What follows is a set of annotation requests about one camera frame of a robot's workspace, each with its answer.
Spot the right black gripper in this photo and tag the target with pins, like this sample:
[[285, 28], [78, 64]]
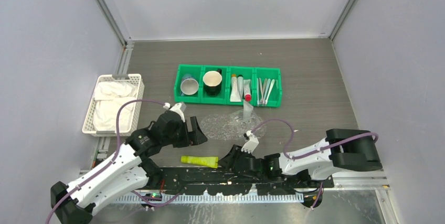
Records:
[[229, 160]]

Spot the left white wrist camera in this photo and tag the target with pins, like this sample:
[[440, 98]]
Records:
[[179, 108]]

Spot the blue mug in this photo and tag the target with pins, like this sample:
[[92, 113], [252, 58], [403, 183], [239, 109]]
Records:
[[189, 85]]

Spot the dark green mug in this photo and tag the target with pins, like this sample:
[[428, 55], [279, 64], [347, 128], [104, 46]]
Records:
[[212, 81]]

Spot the clear plastic bag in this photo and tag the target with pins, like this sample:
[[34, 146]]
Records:
[[238, 124]]

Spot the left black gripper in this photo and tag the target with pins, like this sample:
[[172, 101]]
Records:
[[200, 137]]

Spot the yellow-green toothpaste tube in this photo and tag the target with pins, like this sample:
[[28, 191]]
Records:
[[211, 162]]

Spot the pale blue toothbrush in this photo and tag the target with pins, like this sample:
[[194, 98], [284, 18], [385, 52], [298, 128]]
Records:
[[267, 90]]

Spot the beige toothbrush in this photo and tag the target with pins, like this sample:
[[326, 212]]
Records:
[[265, 85]]

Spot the pale mint toothpaste tube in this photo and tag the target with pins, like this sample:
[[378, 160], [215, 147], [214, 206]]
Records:
[[240, 87]]

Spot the white red-cap toothpaste tube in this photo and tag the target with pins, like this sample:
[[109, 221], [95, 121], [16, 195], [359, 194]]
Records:
[[247, 90]]

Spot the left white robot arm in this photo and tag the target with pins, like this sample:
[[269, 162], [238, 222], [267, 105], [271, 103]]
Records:
[[129, 168]]

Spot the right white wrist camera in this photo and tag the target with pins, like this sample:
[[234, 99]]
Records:
[[251, 143]]

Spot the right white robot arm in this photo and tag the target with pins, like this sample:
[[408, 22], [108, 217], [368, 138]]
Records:
[[340, 150]]

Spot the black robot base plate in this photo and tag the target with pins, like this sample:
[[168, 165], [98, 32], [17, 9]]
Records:
[[197, 180]]

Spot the white cloth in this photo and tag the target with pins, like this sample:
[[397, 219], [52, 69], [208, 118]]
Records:
[[109, 97]]

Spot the light blue toothbrush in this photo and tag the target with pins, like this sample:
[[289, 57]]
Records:
[[258, 91]]

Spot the white orange-print toothpaste tube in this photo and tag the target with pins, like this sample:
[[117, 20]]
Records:
[[234, 95]]

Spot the green compartment bin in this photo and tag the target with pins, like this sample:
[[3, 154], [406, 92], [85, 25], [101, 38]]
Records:
[[251, 73]]

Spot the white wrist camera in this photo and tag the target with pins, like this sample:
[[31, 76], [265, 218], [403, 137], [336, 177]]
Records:
[[251, 143], [179, 108]]

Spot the pink toothbrush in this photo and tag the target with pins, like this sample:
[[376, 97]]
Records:
[[261, 91]]

